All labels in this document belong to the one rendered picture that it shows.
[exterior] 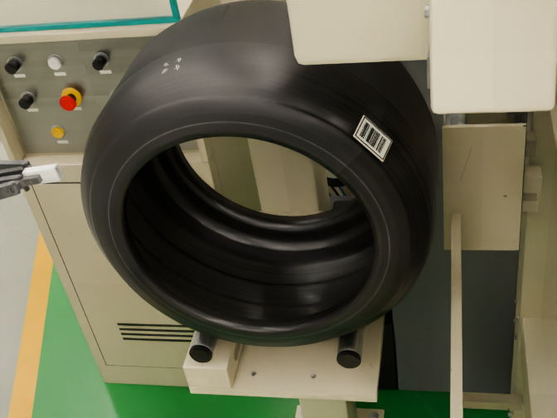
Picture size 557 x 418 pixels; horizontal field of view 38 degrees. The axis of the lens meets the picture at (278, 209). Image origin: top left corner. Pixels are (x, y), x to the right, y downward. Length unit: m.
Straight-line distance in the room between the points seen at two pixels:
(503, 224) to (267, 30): 0.65
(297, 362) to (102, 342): 1.13
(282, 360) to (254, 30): 0.69
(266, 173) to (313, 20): 0.92
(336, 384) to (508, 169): 0.52
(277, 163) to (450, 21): 1.03
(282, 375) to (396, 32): 0.95
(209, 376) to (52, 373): 1.39
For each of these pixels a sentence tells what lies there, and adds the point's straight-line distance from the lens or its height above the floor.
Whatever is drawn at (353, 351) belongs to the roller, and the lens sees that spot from 1.46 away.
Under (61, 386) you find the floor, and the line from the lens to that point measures 2.85.
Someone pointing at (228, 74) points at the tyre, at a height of 1.48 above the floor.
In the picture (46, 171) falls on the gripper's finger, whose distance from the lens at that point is 1.48.
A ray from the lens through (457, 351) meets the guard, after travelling 1.35.
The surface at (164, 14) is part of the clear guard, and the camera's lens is 1.86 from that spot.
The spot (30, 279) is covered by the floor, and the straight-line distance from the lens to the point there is 3.31.
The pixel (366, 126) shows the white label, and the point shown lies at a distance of 1.15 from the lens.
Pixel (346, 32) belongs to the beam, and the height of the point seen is 1.67.
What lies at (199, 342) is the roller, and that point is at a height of 0.92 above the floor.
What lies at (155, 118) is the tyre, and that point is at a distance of 1.19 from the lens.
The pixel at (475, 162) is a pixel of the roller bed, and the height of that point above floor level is 1.12.
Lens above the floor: 2.02
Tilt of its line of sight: 38 degrees down
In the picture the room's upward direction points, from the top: 10 degrees counter-clockwise
